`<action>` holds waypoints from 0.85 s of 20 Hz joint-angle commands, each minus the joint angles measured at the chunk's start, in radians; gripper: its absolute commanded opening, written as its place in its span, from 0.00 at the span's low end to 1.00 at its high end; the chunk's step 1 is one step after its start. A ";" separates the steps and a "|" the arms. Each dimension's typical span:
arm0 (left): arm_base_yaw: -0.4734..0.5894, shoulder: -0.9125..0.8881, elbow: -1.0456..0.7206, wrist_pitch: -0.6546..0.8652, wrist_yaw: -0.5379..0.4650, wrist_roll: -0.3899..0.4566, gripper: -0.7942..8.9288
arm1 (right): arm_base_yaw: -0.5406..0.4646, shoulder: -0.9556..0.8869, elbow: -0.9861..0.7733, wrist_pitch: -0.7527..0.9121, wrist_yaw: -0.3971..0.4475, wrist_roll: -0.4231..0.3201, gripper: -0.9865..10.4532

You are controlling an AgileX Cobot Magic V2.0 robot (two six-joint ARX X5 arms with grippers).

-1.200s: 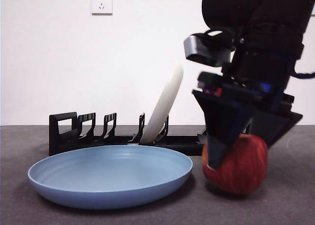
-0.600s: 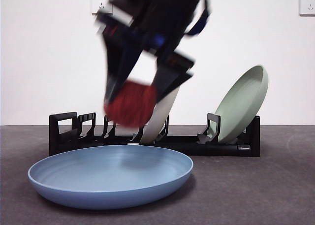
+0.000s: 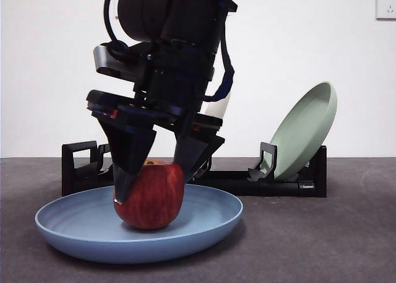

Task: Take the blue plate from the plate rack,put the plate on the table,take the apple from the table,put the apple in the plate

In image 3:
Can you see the black plate rack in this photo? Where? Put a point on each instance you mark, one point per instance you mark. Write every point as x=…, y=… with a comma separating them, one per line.
x=278, y=188

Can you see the cream white plate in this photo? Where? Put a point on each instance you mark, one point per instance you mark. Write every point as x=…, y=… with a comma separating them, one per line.
x=216, y=108

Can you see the white wall socket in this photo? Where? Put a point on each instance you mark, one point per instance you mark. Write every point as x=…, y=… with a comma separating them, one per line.
x=386, y=6

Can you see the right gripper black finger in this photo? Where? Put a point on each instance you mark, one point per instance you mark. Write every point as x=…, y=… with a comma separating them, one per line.
x=130, y=153
x=193, y=153

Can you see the red apple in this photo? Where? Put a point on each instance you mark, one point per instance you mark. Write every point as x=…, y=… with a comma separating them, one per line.
x=151, y=199

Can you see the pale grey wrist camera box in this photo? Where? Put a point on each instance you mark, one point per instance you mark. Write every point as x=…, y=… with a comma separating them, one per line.
x=102, y=58

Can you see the blue plate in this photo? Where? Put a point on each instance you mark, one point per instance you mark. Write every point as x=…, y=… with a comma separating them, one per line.
x=77, y=233

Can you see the pale green plate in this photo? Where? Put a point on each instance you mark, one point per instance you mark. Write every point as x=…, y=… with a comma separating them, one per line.
x=303, y=134

